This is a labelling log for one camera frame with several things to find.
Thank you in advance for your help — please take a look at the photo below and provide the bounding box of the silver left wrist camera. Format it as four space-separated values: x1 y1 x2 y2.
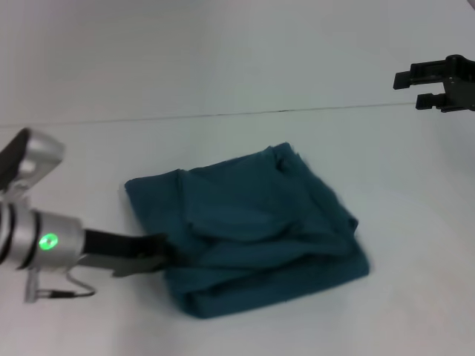
0 128 66 197

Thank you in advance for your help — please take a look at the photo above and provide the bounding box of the teal t-shirt with FREE print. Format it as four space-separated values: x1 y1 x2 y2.
124 142 372 320

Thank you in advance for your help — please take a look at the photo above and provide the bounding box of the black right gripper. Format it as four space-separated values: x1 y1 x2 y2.
393 54 475 113

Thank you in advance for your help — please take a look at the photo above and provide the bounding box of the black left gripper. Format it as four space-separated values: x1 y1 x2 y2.
79 228 194 278

